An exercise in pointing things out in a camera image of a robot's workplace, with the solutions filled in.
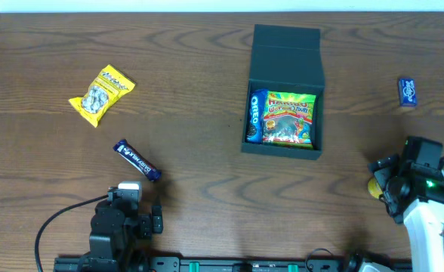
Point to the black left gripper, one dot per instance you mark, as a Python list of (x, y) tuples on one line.
[(146, 225)]

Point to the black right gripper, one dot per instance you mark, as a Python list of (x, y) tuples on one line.
[(385, 175)]

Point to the yellow Mentos bottle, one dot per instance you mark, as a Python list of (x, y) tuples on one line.
[(374, 188)]

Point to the Haribo worms candy bag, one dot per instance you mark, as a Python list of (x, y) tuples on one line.
[(288, 119)]

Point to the blue Oreo cookie pack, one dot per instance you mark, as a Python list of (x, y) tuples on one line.
[(257, 101)]

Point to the dark green box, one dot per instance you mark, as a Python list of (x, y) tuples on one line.
[(287, 59)]

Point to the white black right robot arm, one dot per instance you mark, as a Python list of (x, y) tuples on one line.
[(424, 222)]

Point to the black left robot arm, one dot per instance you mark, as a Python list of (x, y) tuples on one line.
[(119, 233)]

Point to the blue Dairy Milk chocolate bar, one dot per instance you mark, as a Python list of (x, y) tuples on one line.
[(125, 150)]

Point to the small blue candy box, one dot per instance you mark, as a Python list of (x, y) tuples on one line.
[(407, 93)]

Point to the yellow snack bag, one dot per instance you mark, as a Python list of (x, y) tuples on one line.
[(106, 89)]

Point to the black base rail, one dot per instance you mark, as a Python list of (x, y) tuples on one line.
[(175, 264)]

